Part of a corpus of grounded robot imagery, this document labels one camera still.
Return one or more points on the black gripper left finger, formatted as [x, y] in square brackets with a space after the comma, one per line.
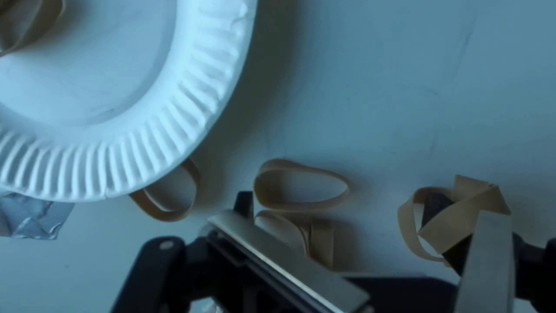
[271, 255]

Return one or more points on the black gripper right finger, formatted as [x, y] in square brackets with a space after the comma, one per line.
[487, 267]

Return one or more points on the white paper plate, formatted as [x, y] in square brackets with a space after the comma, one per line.
[115, 88]

